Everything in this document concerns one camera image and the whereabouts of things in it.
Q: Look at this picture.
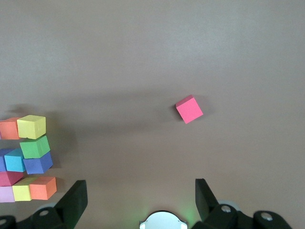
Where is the yellow foam cube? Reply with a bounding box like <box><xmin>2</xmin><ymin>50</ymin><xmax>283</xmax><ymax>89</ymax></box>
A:
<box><xmin>17</xmin><ymin>114</ymin><xmax>47</xmax><ymax>140</ymax></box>
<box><xmin>12</xmin><ymin>177</ymin><xmax>37</xmax><ymax>202</ymax></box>

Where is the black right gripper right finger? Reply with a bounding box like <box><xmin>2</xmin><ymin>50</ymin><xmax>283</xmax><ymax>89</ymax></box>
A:
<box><xmin>195</xmin><ymin>178</ymin><xmax>294</xmax><ymax>229</ymax></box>

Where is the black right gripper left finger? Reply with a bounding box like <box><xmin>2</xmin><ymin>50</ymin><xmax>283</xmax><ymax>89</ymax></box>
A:
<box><xmin>0</xmin><ymin>179</ymin><xmax>88</xmax><ymax>229</ymax></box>

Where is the dark purple foam cube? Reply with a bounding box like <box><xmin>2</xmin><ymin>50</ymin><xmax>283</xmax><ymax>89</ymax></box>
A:
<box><xmin>22</xmin><ymin>151</ymin><xmax>54</xmax><ymax>175</ymax></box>

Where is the crimson foam cube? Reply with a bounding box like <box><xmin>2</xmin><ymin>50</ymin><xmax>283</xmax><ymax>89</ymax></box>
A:
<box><xmin>0</xmin><ymin>171</ymin><xmax>25</xmax><ymax>187</ymax></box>
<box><xmin>175</xmin><ymin>94</ymin><xmax>204</xmax><ymax>125</ymax></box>

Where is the green foam cube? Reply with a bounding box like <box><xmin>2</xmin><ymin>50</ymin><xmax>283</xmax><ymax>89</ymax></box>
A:
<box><xmin>19</xmin><ymin>135</ymin><xmax>51</xmax><ymax>159</ymax></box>

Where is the pink foam cube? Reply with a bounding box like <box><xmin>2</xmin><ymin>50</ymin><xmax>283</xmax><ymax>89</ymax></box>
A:
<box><xmin>0</xmin><ymin>186</ymin><xmax>16</xmax><ymax>203</ymax></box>

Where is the orange foam cube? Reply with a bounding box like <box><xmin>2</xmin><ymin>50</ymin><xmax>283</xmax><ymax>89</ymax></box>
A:
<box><xmin>0</xmin><ymin>117</ymin><xmax>21</xmax><ymax>140</ymax></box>
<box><xmin>29</xmin><ymin>176</ymin><xmax>58</xmax><ymax>201</ymax></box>

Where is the brown table cover sheet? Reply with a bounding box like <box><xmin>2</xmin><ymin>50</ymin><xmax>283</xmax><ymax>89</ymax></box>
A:
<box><xmin>0</xmin><ymin>0</ymin><xmax>305</xmax><ymax>229</ymax></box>

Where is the blue foam cube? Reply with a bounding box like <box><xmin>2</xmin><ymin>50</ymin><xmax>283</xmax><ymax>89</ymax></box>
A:
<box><xmin>4</xmin><ymin>148</ymin><xmax>26</xmax><ymax>173</ymax></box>

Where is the light purple foam cube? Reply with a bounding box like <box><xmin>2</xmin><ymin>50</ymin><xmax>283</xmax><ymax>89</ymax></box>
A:
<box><xmin>0</xmin><ymin>148</ymin><xmax>13</xmax><ymax>172</ymax></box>

